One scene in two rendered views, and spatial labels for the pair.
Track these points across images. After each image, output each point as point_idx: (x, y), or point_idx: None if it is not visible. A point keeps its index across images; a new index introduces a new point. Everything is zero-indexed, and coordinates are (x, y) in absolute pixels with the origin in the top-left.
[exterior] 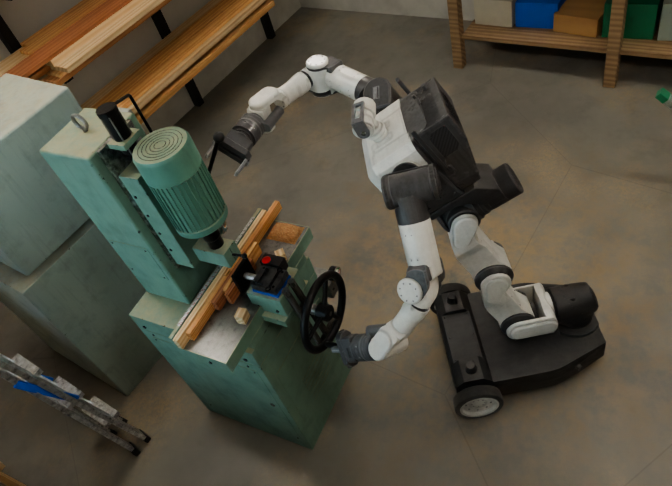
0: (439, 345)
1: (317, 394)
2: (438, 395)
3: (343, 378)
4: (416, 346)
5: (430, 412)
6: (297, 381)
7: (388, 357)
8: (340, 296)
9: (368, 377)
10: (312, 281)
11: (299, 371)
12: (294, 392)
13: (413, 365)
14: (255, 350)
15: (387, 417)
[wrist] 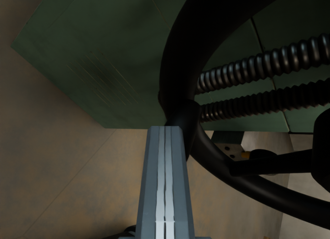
0: (92, 227)
1: (75, 73)
2: (25, 226)
3: (92, 113)
4: (100, 200)
5: (1, 215)
6: (96, 33)
7: (98, 167)
8: (303, 202)
9: (84, 141)
10: (274, 121)
11: (114, 43)
12: (78, 20)
13: (79, 195)
14: None
15: (19, 154)
